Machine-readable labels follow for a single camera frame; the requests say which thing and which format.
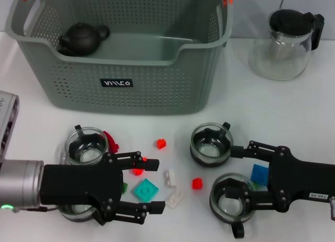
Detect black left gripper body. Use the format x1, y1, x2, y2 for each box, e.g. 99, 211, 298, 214
39, 152, 125, 226

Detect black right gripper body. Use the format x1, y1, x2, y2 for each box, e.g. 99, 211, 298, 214
266, 146, 335, 210

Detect blue square brick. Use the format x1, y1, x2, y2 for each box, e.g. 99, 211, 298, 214
250, 163, 270, 186

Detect glass teacup with black base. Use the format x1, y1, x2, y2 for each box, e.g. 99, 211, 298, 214
189, 121, 233, 167
56, 204, 97, 223
64, 125, 109, 166
209, 173, 259, 239

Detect grey perforated plastic storage bin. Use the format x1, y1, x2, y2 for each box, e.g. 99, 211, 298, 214
5, 0, 235, 116

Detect red sloped brick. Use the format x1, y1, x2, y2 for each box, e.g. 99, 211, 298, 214
132, 157, 147, 177

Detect teal square brick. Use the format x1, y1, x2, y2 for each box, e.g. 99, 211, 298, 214
133, 178, 160, 203

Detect dark red curved brick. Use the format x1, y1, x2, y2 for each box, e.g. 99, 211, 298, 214
103, 130, 120, 151

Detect white flat two-stud brick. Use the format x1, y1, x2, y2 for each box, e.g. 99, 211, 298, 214
166, 191, 185, 209

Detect white tall brick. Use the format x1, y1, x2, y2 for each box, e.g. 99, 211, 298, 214
163, 169, 177, 188

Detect glass pitcher with black lid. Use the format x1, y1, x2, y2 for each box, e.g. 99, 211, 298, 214
248, 8, 325, 81

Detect black clay teapot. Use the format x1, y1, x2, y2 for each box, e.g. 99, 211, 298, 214
58, 22, 110, 57

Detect left arm cable with plug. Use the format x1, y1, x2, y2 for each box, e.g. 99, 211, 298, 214
12, 205, 57, 213

